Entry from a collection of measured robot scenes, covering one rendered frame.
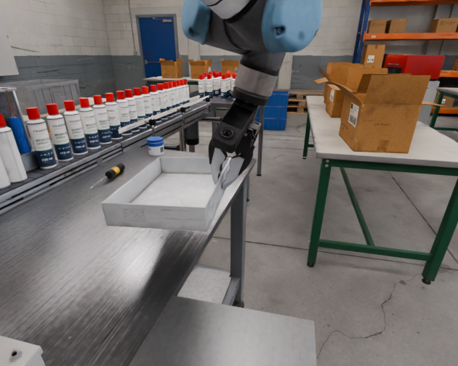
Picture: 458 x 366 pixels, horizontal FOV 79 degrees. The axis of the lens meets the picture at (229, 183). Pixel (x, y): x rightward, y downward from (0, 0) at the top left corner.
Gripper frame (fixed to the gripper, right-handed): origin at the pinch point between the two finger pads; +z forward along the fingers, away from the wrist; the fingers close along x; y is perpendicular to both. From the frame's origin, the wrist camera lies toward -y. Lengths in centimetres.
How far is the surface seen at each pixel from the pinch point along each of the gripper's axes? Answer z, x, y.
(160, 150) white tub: 25, 39, 53
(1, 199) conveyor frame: 29, 57, -3
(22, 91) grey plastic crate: 55, 184, 118
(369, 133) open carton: -5, -48, 99
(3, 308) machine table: 24.0, 25.4, -29.3
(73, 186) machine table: 31, 51, 16
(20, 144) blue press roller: 22, 69, 14
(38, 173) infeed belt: 29, 61, 12
